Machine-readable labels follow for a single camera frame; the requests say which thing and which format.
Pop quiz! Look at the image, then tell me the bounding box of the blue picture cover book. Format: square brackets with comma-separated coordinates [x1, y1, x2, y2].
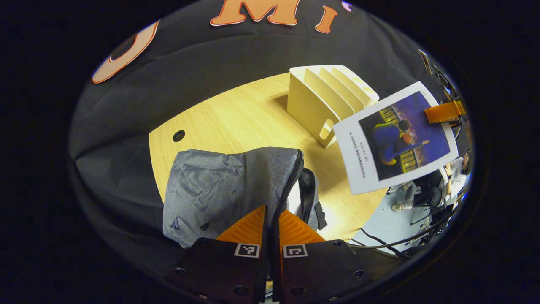
[333, 81, 459, 196]

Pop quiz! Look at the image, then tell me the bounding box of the white bookshelf file rack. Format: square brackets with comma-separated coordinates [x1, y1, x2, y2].
[286, 65, 380, 149]

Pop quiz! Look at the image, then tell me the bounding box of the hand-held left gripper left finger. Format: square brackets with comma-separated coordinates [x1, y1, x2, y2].
[168, 205, 269, 304]

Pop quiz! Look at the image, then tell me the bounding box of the black cable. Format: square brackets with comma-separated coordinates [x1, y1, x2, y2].
[359, 228, 408, 259]
[347, 203, 460, 250]

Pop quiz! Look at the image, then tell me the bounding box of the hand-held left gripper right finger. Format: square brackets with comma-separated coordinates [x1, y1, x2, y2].
[270, 209, 375, 304]

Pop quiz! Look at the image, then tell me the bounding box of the grey schoolbag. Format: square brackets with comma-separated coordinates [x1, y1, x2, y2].
[162, 146, 328, 250]

